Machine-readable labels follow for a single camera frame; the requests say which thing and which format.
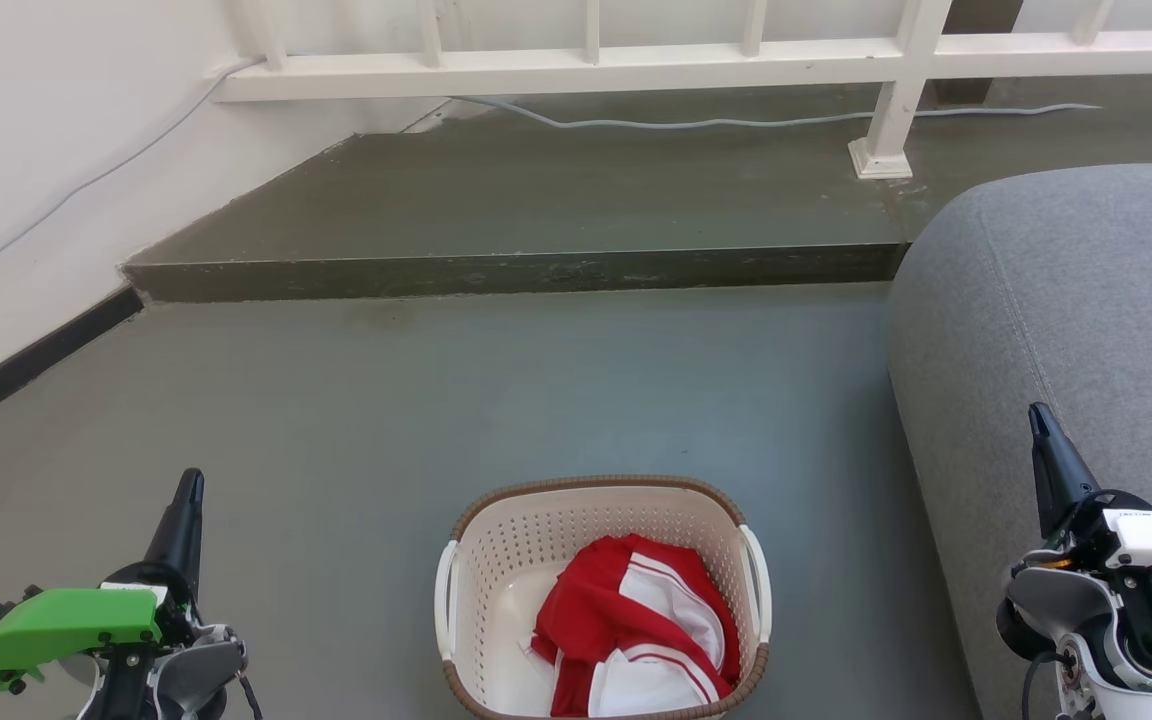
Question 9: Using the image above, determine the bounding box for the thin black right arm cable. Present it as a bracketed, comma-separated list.
[1020, 648, 1069, 720]

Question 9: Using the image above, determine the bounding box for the black wall baseboard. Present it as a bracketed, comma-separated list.
[0, 285, 145, 442]

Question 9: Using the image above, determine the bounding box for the red and white garment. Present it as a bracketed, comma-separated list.
[529, 534, 743, 719]

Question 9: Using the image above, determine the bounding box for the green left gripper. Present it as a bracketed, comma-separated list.
[0, 468, 206, 695]

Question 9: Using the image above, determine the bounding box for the grey fabric sofa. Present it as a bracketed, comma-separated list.
[886, 163, 1152, 720]

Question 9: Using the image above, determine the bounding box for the white wooden railing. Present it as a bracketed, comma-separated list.
[214, 0, 1152, 182]

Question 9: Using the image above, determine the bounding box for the grey cable along platform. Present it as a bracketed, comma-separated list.
[450, 94, 1105, 132]

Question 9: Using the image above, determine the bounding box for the cream perforated laundry basket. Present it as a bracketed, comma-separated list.
[434, 474, 774, 720]

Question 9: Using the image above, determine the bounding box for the grey cable along wall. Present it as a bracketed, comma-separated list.
[0, 55, 272, 293]

